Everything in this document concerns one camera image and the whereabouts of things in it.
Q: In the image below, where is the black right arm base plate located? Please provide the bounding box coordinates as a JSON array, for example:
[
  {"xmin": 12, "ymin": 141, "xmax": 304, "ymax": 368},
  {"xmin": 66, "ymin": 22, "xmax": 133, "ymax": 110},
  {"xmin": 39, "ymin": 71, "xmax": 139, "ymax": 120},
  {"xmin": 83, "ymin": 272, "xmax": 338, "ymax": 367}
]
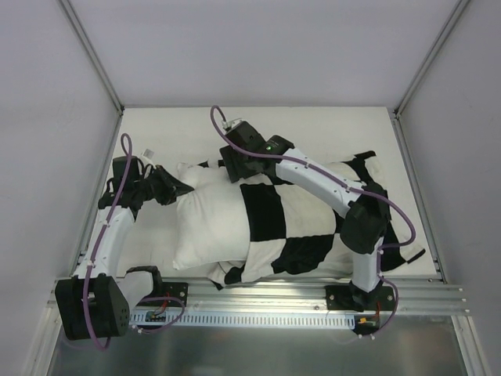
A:
[{"xmin": 325, "ymin": 284, "xmax": 396, "ymax": 313}]

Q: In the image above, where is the aluminium mounting rail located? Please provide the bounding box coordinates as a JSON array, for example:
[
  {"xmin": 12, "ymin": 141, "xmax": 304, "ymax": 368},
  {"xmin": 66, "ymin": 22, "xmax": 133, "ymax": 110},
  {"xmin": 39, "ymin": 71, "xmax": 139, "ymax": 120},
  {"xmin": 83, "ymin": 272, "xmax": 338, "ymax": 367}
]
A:
[{"xmin": 46, "ymin": 277, "xmax": 469, "ymax": 316}]

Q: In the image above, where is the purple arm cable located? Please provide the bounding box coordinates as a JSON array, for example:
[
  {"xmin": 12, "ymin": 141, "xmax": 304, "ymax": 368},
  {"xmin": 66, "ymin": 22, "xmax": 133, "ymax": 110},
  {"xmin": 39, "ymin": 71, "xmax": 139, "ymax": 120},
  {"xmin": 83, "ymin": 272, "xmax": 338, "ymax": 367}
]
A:
[
  {"xmin": 62, "ymin": 132, "xmax": 187, "ymax": 352},
  {"xmin": 210, "ymin": 104, "xmax": 418, "ymax": 344}
]

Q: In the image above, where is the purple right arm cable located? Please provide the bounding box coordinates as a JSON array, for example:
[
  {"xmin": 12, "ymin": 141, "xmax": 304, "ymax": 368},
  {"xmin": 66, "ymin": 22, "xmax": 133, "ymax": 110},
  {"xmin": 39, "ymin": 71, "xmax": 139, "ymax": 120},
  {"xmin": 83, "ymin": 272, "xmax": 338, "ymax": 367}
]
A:
[{"xmin": 210, "ymin": 104, "xmax": 418, "ymax": 344}]

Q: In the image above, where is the white pillow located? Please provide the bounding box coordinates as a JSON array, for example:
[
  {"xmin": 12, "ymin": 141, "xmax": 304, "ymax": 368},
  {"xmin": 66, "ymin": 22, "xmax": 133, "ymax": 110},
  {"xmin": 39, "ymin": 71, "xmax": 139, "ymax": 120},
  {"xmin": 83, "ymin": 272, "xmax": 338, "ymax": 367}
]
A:
[{"xmin": 173, "ymin": 163, "xmax": 250, "ymax": 270}]

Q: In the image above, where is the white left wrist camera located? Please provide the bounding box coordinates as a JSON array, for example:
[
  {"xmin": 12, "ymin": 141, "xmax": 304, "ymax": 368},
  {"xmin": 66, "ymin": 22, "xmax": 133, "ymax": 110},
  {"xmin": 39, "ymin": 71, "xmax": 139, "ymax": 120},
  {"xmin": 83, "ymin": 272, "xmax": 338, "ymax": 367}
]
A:
[{"xmin": 142, "ymin": 149, "xmax": 154, "ymax": 164}]

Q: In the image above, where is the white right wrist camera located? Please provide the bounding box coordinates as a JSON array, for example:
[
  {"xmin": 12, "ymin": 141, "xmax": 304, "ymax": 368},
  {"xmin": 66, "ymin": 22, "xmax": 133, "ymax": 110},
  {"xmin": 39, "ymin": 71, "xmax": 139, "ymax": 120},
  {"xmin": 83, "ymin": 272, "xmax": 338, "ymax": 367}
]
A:
[{"xmin": 222, "ymin": 117, "xmax": 243, "ymax": 132}]

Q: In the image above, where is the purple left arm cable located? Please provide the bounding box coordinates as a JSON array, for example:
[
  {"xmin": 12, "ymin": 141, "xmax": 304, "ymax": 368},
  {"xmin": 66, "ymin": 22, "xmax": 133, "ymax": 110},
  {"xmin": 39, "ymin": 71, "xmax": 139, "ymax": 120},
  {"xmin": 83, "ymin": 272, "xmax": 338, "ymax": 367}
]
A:
[{"xmin": 62, "ymin": 132, "xmax": 187, "ymax": 352}]

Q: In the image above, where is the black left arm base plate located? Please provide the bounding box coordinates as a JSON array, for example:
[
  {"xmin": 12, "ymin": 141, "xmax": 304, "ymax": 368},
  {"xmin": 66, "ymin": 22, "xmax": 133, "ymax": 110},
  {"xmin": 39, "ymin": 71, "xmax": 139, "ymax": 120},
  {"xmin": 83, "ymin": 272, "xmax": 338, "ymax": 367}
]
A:
[{"xmin": 153, "ymin": 281, "xmax": 189, "ymax": 308}]

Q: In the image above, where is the white slotted cable duct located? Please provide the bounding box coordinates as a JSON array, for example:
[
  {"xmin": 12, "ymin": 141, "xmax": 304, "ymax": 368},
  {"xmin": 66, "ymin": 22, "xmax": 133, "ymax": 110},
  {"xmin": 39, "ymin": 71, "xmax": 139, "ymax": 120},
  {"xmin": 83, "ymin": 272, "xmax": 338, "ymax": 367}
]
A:
[{"xmin": 130, "ymin": 309, "xmax": 355, "ymax": 330}]

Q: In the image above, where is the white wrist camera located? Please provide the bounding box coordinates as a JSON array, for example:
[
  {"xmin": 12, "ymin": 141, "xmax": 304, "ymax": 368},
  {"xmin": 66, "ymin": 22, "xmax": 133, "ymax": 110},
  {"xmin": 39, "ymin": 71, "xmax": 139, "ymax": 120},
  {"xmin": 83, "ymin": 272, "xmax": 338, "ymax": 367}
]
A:
[
  {"xmin": 222, "ymin": 117, "xmax": 243, "ymax": 132},
  {"xmin": 142, "ymin": 149, "xmax": 154, "ymax": 164}
]

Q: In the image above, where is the aluminium frame post left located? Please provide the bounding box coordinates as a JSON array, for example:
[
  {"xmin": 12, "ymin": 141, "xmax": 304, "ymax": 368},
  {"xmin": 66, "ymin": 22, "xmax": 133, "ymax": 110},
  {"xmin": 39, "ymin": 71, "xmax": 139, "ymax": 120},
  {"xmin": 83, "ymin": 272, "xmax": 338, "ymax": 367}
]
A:
[{"xmin": 58, "ymin": 0, "xmax": 125, "ymax": 114}]

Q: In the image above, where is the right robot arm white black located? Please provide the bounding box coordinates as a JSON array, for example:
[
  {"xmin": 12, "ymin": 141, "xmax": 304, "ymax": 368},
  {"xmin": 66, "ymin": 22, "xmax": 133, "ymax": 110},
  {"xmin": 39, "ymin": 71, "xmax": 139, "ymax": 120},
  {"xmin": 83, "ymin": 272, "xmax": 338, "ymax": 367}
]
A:
[{"xmin": 213, "ymin": 121, "xmax": 391, "ymax": 312}]

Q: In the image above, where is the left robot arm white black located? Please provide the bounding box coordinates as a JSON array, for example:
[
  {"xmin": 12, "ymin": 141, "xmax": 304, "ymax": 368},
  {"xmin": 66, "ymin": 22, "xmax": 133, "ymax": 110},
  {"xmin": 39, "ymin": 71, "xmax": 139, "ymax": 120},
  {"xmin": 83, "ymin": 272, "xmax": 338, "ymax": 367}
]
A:
[{"xmin": 55, "ymin": 156, "xmax": 193, "ymax": 342}]

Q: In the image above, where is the black white checkered pillowcase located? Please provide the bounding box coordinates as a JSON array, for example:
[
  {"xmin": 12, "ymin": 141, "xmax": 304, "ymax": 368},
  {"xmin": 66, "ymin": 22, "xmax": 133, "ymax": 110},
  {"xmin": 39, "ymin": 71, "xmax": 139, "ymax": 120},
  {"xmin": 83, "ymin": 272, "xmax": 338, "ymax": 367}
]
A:
[{"xmin": 195, "ymin": 150, "xmax": 427, "ymax": 291}]

